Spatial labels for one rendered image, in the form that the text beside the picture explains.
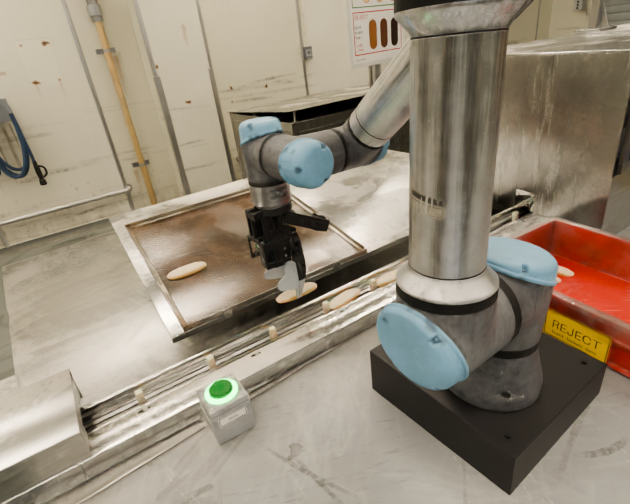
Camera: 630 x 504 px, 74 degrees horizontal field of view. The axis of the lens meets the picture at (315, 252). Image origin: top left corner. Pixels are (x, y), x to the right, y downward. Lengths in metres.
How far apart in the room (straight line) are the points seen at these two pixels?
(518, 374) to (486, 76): 0.42
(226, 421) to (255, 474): 0.09
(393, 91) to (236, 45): 4.20
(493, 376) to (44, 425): 0.69
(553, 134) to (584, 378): 0.74
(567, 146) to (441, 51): 0.94
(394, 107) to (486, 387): 0.42
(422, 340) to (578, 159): 0.93
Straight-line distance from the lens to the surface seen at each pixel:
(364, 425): 0.77
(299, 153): 0.63
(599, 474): 0.78
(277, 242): 0.79
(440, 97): 0.41
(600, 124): 1.28
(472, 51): 0.41
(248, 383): 0.84
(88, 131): 4.43
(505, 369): 0.67
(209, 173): 4.42
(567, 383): 0.78
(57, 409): 0.84
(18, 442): 0.82
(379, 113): 0.66
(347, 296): 0.99
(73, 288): 1.46
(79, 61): 4.41
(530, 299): 0.60
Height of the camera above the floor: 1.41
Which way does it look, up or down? 27 degrees down
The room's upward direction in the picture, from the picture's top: 7 degrees counter-clockwise
